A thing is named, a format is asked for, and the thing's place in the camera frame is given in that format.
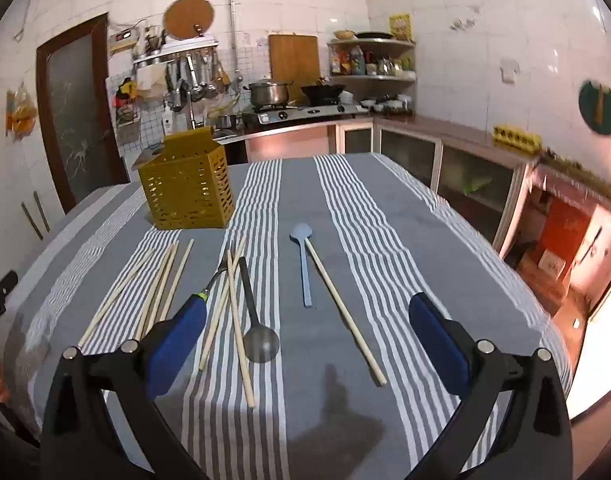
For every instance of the metal corner shelf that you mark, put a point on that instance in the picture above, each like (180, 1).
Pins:
(375, 78)

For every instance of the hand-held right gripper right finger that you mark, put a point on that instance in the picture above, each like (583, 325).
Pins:
(435, 340)

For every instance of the kitchen base cabinet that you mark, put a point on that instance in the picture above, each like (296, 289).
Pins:
(465, 180)

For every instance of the grey striped tablecloth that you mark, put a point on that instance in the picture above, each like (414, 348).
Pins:
(375, 260)

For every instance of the red cabinet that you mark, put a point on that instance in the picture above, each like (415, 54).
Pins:
(565, 230)

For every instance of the yellow egg carton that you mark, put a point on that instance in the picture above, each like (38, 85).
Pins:
(515, 137)

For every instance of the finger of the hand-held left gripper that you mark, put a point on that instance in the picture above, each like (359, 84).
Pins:
(6, 281)

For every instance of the white hanging cloth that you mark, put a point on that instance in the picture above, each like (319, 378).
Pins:
(150, 80)

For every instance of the white soap bottle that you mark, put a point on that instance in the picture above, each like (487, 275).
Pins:
(168, 121)

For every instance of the light blue spoon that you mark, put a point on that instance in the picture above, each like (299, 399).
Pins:
(301, 234)

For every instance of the metal cup with knives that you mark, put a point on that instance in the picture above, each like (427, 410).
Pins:
(153, 42)

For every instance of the row of condiment bottles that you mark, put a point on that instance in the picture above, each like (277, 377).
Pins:
(355, 60)

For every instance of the black wok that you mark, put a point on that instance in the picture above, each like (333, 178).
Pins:
(323, 92)

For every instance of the hanging plastic bag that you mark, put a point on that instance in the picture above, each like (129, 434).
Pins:
(20, 115)

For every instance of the pile of small bowls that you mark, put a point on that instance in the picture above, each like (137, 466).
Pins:
(390, 105)

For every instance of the brown frosted glass door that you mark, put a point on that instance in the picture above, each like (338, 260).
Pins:
(75, 110)

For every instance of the yellow wall poster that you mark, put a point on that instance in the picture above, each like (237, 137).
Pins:
(400, 27)

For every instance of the round wooden lid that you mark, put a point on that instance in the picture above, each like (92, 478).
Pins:
(185, 17)

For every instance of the steel gas stove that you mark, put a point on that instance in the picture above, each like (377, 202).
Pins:
(305, 114)

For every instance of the rectangular wooden cutting board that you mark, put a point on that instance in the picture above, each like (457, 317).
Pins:
(293, 60)

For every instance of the green round wall board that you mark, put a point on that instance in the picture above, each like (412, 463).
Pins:
(588, 97)

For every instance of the yellow bowl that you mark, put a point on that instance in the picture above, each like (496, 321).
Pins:
(344, 34)

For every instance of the row of hanging ladles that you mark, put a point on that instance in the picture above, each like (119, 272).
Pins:
(195, 80)

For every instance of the metal spoon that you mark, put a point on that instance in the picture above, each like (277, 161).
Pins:
(260, 345)

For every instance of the metal wall rack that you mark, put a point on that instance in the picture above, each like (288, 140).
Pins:
(185, 46)

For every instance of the leaning wooden stick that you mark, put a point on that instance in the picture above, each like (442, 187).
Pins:
(41, 211)
(32, 220)

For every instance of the yellow perforated utensil holder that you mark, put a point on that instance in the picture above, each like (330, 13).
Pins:
(185, 195)

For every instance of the black pan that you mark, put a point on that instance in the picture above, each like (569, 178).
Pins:
(374, 35)

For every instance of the metal sink faucet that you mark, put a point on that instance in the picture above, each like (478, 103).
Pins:
(191, 117)

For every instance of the steel cooking pot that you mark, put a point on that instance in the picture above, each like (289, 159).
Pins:
(268, 94)

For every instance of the beige box red display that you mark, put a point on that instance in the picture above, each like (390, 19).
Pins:
(123, 39)

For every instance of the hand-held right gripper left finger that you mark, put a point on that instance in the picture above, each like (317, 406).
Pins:
(178, 340)

